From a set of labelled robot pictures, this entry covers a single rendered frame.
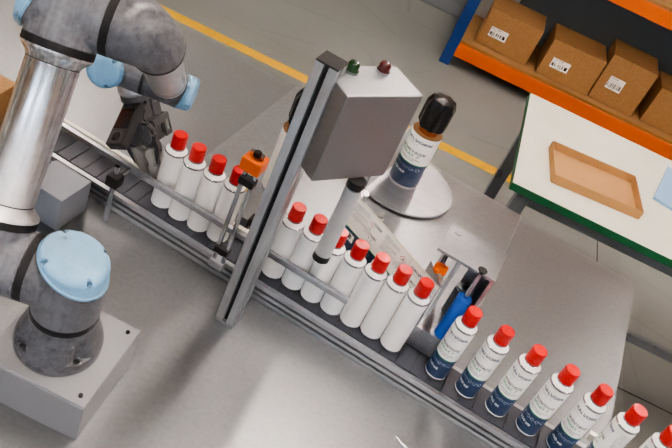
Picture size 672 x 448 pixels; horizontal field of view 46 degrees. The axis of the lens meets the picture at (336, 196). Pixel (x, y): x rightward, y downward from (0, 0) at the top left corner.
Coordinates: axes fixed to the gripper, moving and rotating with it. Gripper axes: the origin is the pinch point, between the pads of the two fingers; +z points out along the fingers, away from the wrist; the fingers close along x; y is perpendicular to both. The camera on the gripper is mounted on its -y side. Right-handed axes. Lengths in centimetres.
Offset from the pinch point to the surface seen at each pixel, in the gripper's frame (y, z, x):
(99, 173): -2.0, -1.3, 13.1
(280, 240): -2.3, 11.8, -32.9
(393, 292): -2, 22, -58
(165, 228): -5.1, 10.0, -4.8
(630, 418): -1, 46, -105
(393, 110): -9, -22, -65
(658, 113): 379, 128, -90
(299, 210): -1.1, 4.6, -38.2
